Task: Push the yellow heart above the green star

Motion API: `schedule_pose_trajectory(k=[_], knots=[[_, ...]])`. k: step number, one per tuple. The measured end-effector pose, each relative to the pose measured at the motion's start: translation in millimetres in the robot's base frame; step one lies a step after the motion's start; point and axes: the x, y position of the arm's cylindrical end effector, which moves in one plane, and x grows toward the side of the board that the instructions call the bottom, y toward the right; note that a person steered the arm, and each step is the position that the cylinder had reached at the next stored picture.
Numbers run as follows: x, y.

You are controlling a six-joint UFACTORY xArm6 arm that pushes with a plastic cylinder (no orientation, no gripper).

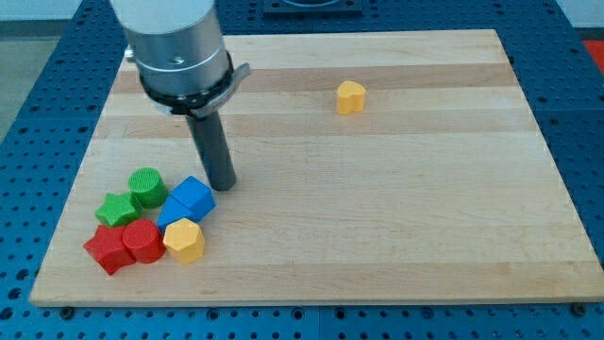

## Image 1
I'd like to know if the black clamp ring flange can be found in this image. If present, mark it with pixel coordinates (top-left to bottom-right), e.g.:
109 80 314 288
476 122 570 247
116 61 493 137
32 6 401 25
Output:
139 53 251 118

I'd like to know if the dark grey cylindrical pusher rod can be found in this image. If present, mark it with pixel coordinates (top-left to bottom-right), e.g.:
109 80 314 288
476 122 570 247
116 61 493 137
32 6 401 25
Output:
186 111 237 191

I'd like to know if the yellow heart block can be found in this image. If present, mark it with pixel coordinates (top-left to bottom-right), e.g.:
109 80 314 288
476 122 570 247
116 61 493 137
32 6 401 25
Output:
336 80 366 115

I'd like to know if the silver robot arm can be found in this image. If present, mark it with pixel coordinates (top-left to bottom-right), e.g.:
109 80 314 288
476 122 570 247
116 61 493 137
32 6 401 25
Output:
110 0 251 191

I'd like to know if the green star block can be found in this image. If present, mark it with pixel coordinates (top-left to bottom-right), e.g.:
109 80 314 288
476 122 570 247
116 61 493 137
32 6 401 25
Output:
94 193 143 228

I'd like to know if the red star block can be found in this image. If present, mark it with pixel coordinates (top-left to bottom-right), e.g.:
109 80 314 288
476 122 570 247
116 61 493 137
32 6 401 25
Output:
83 225 136 276

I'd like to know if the blue cube block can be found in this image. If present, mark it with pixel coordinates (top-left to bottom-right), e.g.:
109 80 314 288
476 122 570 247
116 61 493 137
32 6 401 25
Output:
171 176 215 222

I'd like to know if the green cylinder block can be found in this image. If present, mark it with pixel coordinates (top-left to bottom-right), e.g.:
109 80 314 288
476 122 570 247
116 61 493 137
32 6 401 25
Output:
128 167 169 209

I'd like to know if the blue triangle block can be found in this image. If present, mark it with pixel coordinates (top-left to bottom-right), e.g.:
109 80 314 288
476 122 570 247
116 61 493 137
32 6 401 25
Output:
157 195 193 234

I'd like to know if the yellow hexagon block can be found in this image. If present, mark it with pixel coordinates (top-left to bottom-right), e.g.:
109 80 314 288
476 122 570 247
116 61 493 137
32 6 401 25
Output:
163 218 206 264

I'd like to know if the red cylinder block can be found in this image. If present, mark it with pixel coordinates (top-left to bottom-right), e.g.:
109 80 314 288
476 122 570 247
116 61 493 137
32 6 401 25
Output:
122 218 166 264

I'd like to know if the wooden board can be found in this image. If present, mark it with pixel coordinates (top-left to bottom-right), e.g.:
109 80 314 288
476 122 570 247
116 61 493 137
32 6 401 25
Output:
30 29 603 307

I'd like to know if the red object at edge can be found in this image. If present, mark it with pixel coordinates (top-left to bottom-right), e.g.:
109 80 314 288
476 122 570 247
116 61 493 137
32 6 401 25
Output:
583 40 604 73

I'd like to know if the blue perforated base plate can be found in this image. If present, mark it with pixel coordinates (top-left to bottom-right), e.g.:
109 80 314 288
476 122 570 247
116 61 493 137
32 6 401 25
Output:
1 0 603 339

